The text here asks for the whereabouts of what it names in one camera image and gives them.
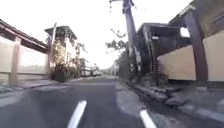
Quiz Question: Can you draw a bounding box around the tall utility pole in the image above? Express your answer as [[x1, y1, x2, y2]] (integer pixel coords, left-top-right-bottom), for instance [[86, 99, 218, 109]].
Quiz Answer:
[[109, 0, 144, 82]]

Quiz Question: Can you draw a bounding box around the grey asphalt road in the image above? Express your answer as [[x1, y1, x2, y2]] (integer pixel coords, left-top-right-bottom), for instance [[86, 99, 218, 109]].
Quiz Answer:
[[0, 75, 188, 128]]

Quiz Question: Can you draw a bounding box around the dark building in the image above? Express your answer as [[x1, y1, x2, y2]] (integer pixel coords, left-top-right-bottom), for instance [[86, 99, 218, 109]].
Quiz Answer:
[[135, 22, 184, 78]]

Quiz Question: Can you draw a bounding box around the green bush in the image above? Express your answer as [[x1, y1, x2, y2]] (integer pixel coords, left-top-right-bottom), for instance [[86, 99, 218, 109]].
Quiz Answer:
[[49, 61, 78, 84]]

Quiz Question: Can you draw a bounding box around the tall pale building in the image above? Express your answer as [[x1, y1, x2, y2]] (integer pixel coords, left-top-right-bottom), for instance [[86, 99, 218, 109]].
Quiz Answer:
[[44, 23, 81, 81]]

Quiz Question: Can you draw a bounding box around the robot's own part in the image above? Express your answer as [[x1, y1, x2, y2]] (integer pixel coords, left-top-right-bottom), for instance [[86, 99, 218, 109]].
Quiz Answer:
[[138, 109, 158, 128], [66, 99, 88, 128]]

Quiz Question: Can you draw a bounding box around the broken paved sidewalk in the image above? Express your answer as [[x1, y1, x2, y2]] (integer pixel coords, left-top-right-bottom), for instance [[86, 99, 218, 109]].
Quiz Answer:
[[117, 77, 224, 125]]

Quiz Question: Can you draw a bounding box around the beige wall with dark pillar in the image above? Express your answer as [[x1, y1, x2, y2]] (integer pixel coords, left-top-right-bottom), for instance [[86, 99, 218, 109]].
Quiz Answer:
[[156, 0, 224, 88]]

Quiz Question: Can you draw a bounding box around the pale wall with posts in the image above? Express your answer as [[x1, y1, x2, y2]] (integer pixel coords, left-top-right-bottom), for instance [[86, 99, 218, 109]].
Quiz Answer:
[[0, 18, 50, 87]]

